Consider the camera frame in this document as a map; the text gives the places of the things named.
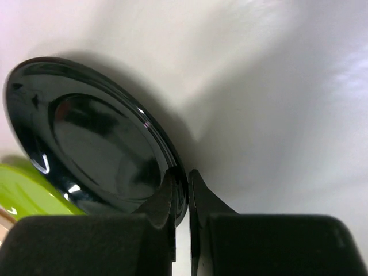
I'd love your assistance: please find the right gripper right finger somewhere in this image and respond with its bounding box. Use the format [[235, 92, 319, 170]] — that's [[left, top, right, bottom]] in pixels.
[[189, 170, 367, 275]]

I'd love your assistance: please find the black plate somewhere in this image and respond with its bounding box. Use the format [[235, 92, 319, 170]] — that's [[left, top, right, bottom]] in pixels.
[[5, 57, 187, 223]]

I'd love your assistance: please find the green plate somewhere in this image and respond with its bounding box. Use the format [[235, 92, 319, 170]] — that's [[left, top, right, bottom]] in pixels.
[[1, 164, 84, 220]]

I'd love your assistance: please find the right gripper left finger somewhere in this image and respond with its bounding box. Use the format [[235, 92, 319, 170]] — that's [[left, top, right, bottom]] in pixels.
[[1, 170, 176, 275]]

